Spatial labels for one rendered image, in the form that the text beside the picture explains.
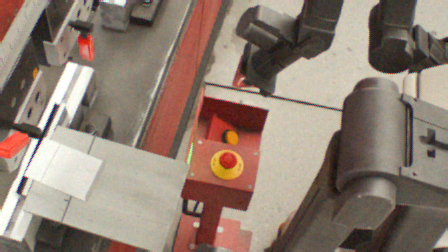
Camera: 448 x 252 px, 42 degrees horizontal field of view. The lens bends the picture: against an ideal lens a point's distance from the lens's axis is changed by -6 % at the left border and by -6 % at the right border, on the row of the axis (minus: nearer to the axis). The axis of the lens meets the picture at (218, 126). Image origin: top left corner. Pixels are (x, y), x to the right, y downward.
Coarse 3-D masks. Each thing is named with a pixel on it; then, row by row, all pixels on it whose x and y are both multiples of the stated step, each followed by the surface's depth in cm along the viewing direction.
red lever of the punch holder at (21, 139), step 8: (16, 128) 85; (24, 128) 84; (32, 128) 84; (40, 128) 85; (16, 136) 80; (24, 136) 81; (32, 136) 84; (0, 144) 77; (8, 144) 78; (16, 144) 79; (24, 144) 81; (0, 152) 77; (8, 152) 77; (16, 152) 79
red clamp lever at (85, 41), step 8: (72, 24) 96; (80, 24) 95; (88, 24) 95; (80, 32) 97; (88, 32) 96; (80, 40) 99; (88, 40) 98; (80, 48) 100; (88, 48) 100; (88, 56) 102
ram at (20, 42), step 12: (0, 0) 70; (12, 0) 74; (24, 0) 77; (48, 0) 86; (0, 12) 71; (12, 12) 75; (36, 12) 83; (0, 24) 72; (12, 24) 76; (0, 36) 73; (24, 36) 81; (12, 60) 79; (0, 72) 76; (0, 84) 77
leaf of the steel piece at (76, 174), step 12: (60, 156) 111; (72, 156) 111; (84, 156) 112; (48, 168) 110; (60, 168) 110; (72, 168) 110; (84, 168) 110; (96, 168) 111; (48, 180) 109; (60, 180) 109; (72, 180) 109; (84, 180) 109; (96, 180) 109; (72, 192) 108; (84, 192) 108
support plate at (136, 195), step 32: (64, 128) 114; (128, 160) 112; (160, 160) 113; (32, 192) 107; (96, 192) 109; (128, 192) 109; (160, 192) 110; (64, 224) 106; (96, 224) 106; (128, 224) 106; (160, 224) 107
